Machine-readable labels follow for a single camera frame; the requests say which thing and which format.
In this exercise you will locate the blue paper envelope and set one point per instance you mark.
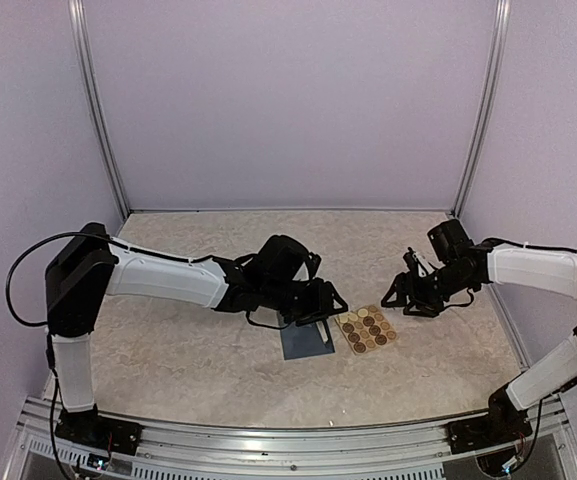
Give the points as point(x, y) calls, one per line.
point(303, 342)

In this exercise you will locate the left aluminium frame post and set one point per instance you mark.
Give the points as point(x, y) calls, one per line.
point(77, 15)

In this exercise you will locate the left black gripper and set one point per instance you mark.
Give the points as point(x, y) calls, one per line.
point(322, 303)

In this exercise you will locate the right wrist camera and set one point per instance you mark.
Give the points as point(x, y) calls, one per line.
point(417, 264)

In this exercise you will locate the right aluminium frame post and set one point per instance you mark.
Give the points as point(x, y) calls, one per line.
point(485, 107)

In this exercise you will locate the brown sticker sheet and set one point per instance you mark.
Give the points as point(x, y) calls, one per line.
point(366, 329)

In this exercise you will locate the front aluminium rail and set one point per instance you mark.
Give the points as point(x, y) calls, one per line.
point(409, 450)

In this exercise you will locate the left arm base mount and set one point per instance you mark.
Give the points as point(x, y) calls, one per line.
point(90, 428)

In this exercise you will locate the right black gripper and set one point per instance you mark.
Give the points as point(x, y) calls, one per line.
point(415, 295)

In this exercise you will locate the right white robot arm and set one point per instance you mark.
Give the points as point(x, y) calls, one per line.
point(467, 266)

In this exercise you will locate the beige letter with border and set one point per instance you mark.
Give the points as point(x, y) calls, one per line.
point(324, 332)

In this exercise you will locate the aluminium frame post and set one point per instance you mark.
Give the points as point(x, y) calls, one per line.
point(485, 107)
point(77, 15)

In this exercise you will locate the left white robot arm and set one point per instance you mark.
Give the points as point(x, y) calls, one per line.
point(281, 277)

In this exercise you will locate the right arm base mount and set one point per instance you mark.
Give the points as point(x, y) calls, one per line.
point(502, 423)

